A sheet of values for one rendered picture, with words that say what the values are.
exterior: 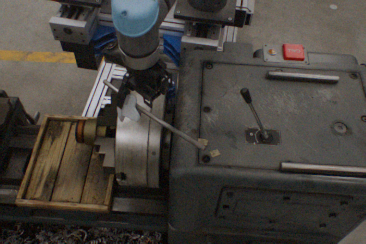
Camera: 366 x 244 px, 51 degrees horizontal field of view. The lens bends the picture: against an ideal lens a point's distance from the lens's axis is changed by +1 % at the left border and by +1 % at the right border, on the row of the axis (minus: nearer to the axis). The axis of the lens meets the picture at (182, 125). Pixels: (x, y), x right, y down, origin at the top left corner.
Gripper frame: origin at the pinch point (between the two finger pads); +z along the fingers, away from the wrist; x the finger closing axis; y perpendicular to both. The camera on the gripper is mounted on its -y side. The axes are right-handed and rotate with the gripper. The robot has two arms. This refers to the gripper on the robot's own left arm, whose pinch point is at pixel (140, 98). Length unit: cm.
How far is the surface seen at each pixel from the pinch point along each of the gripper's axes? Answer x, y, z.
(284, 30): 180, -23, 165
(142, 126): -1.5, 0.8, 12.9
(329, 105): 36, 37, 11
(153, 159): -5.9, 8.0, 17.5
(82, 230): -32, -9, 74
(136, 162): -9.0, 4.8, 18.2
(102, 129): -6.7, -12.4, 25.2
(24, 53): 30, -157, 158
